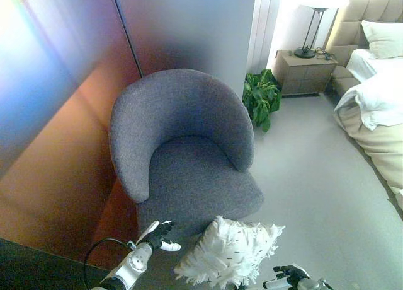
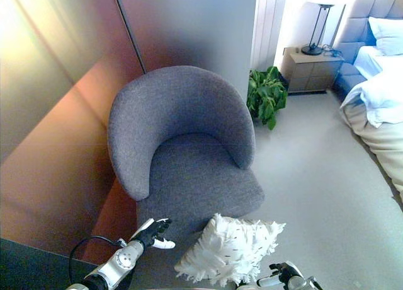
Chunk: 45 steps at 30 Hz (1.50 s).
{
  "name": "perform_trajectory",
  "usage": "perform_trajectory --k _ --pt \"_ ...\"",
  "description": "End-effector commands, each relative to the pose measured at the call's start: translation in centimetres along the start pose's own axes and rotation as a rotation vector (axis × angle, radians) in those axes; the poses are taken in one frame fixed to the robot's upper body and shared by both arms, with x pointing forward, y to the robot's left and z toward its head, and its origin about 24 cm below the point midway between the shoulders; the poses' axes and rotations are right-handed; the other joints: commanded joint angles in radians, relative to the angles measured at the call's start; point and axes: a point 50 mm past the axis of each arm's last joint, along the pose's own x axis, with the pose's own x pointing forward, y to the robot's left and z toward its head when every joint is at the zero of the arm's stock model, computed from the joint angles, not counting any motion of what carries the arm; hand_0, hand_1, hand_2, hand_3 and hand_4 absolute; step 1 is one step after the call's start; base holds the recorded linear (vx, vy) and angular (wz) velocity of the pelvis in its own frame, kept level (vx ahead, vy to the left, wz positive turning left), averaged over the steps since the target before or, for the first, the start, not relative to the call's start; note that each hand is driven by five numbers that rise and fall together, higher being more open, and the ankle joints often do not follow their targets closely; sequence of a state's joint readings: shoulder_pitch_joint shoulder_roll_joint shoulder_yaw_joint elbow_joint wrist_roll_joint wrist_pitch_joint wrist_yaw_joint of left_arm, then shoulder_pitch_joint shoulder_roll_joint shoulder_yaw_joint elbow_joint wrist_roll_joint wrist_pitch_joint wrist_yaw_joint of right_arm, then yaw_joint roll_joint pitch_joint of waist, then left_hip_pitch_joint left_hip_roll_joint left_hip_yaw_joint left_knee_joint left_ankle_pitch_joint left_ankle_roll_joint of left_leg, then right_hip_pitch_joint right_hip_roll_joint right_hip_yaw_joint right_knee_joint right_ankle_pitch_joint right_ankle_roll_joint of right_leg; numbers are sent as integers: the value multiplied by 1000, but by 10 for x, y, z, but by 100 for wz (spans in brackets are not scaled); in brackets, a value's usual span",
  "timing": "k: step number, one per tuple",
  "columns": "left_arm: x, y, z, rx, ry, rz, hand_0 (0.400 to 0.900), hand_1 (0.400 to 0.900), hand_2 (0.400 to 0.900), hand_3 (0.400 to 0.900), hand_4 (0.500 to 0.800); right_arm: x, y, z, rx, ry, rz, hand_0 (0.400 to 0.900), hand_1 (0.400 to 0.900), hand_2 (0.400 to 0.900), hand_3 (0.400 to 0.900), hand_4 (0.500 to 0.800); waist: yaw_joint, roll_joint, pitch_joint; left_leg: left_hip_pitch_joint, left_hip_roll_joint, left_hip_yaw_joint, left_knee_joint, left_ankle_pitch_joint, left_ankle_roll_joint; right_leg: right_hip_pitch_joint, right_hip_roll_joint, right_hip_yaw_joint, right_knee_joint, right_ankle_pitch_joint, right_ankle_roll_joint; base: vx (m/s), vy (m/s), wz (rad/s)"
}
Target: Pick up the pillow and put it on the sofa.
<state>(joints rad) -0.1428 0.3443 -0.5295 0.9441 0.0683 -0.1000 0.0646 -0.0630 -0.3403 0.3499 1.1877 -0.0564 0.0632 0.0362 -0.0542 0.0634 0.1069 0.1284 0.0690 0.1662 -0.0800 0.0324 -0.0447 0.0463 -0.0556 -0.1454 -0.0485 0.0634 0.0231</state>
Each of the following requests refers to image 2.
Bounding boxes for grey fabric tub armchair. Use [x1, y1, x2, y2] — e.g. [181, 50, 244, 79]
[106, 65, 266, 267]

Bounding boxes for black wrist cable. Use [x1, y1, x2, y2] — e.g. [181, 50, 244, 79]
[68, 235, 127, 272]

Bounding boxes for black cables on nightstand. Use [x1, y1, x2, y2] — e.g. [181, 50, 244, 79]
[321, 43, 343, 58]

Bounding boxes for white shaggy fringed pillow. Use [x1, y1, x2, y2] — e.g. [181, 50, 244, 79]
[174, 212, 287, 287]

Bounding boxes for light blue bed sheet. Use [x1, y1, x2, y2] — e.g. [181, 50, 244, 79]
[353, 45, 403, 80]

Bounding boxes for white bed pillow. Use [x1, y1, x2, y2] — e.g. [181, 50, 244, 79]
[367, 16, 403, 56]

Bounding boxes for black table lamp white shade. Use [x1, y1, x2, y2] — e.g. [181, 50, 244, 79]
[301, 1, 337, 56]

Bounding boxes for cream bed cover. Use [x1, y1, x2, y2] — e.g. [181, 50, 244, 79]
[339, 97, 403, 195]

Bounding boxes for blue upholstered bed frame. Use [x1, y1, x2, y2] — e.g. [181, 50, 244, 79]
[332, 41, 368, 93]

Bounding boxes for grey tufted bed headboard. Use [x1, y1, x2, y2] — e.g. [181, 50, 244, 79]
[332, 0, 403, 49]

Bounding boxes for white rumpled duvet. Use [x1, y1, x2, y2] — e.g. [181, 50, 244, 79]
[339, 55, 403, 129]

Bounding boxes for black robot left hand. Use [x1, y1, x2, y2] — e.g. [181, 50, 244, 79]
[130, 217, 176, 250]

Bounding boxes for beige two-drawer nightstand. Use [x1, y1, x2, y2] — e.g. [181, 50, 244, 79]
[281, 46, 346, 95]

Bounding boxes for brown wooden side cabinet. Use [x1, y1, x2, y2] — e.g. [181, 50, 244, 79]
[0, 65, 141, 290]

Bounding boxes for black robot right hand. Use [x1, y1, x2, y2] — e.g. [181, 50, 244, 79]
[256, 261, 305, 290]

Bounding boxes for green leafy potted plant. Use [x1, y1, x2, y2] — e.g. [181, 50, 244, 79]
[246, 66, 289, 131]

